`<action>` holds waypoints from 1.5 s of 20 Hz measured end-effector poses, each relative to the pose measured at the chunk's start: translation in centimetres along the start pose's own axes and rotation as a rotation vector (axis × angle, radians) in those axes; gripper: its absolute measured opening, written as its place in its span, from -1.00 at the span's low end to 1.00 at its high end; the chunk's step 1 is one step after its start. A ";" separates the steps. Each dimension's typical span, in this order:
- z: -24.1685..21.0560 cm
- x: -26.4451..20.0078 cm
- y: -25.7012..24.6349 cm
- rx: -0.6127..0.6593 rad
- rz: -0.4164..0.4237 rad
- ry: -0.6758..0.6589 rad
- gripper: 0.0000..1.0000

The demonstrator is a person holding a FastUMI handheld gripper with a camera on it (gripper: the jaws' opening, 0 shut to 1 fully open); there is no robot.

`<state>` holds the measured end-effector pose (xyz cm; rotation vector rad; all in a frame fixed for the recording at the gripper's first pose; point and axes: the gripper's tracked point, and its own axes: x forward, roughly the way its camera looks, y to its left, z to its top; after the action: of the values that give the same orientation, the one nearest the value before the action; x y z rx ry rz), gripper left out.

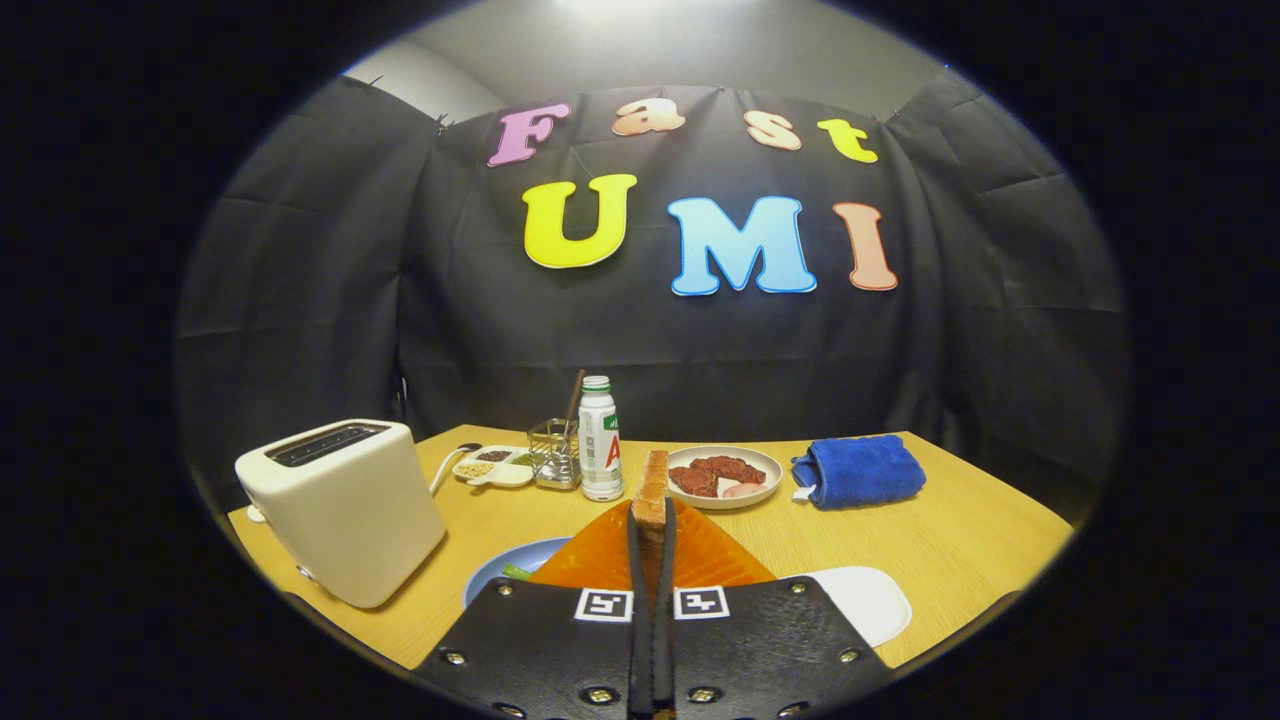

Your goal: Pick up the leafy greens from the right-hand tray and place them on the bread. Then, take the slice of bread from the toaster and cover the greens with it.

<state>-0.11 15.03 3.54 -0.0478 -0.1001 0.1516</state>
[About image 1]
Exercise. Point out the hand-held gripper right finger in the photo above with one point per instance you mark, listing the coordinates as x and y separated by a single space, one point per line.
760 650

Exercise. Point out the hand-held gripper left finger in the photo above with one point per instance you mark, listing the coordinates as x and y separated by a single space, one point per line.
540 650

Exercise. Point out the green lettuce leaf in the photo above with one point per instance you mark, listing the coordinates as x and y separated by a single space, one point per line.
515 572

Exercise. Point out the toasted bread slice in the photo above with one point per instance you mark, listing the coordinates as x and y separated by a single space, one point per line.
652 490

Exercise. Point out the blue round plate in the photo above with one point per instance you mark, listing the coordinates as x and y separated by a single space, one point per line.
490 575

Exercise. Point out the white square plate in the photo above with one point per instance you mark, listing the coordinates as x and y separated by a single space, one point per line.
872 602

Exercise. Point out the pale pink meat slice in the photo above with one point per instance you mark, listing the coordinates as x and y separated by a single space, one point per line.
745 490

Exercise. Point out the dark red meat piece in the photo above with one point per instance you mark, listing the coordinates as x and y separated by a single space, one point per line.
730 468
695 482

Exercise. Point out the white condiment tray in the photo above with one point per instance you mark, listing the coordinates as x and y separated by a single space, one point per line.
495 470

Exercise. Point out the beige round plate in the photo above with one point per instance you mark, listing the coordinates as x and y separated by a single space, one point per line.
770 462

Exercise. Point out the folded blue towel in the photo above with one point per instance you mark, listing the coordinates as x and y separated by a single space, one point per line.
860 470

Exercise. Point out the white plastic bottle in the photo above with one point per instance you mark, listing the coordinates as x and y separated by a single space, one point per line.
600 445

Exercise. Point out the white toaster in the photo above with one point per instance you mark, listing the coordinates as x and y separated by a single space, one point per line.
350 520

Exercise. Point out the brown stick in holder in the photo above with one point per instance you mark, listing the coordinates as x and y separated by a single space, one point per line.
573 400

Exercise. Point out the black backdrop cloth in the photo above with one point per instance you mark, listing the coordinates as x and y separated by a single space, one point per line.
500 340

